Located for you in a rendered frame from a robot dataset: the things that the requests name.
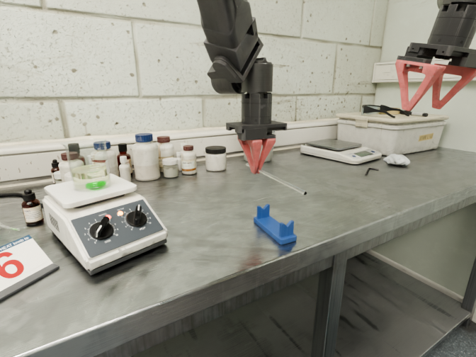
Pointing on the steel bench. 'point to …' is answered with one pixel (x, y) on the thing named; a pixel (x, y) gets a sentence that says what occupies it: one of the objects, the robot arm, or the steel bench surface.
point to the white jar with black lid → (215, 158)
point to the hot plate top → (119, 187)
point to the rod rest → (280, 234)
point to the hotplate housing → (59, 214)
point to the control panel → (129, 234)
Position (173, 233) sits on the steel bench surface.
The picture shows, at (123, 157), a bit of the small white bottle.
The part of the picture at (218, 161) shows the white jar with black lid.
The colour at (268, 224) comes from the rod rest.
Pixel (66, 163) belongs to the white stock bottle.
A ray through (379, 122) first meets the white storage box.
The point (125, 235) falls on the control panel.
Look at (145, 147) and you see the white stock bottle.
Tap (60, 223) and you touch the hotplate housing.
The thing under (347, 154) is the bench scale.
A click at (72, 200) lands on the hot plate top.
